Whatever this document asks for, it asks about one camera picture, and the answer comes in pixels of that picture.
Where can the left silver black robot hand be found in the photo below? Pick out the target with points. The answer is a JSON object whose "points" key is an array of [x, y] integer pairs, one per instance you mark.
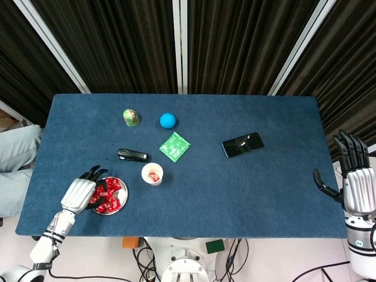
{"points": [[77, 195]]}

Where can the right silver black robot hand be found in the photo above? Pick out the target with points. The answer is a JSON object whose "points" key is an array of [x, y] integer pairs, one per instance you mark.
{"points": [[359, 189]]}

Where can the red candy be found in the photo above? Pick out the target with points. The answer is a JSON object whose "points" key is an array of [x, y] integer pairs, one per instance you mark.
{"points": [[94, 200], [114, 207], [108, 194], [114, 182], [153, 177], [101, 209], [107, 185]]}

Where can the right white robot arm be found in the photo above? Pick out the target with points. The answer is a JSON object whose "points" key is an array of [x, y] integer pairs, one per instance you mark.
{"points": [[361, 243]]}

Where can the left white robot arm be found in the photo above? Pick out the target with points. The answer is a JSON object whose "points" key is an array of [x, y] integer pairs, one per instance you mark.
{"points": [[44, 249]]}

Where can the silver metal plate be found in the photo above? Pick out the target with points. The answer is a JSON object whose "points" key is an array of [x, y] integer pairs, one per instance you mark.
{"points": [[124, 194]]}

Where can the white paper cup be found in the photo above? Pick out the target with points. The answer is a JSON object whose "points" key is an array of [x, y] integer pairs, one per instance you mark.
{"points": [[152, 168]]}

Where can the light blue jeans leg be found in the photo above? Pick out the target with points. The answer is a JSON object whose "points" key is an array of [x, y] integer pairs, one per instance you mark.
{"points": [[17, 147], [11, 194]]}

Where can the black stapler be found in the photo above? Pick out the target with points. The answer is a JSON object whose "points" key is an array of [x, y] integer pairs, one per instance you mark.
{"points": [[132, 155]]}

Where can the orange block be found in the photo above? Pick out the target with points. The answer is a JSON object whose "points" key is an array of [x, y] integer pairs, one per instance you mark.
{"points": [[130, 242]]}

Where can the green gold figurine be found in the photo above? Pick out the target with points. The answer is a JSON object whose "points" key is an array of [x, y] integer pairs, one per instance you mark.
{"points": [[130, 117]]}

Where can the green sachet packet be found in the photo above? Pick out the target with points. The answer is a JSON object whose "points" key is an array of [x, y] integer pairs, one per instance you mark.
{"points": [[174, 147]]}

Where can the black pleated curtain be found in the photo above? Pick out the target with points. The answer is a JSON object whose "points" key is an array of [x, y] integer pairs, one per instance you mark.
{"points": [[235, 44], [117, 44], [352, 73], [17, 58]]}

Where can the blue ball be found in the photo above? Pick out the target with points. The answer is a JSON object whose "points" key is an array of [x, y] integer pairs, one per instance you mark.
{"points": [[167, 121]]}

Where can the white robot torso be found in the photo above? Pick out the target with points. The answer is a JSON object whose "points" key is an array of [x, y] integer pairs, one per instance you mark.
{"points": [[183, 258]]}

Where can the black smartphone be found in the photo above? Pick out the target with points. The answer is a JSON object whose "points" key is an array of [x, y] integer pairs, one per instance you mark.
{"points": [[242, 144]]}

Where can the blue table mat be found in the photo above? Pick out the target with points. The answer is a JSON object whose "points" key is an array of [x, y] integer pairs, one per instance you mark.
{"points": [[220, 199]]}

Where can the dark green block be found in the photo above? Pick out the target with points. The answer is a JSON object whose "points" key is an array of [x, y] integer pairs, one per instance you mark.
{"points": [[215, 246]]}

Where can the white frame post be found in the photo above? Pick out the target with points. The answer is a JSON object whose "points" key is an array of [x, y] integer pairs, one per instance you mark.
{"points": [[179, 44], [304, 44], [50, 41], [8, 108], [371, 150]]}

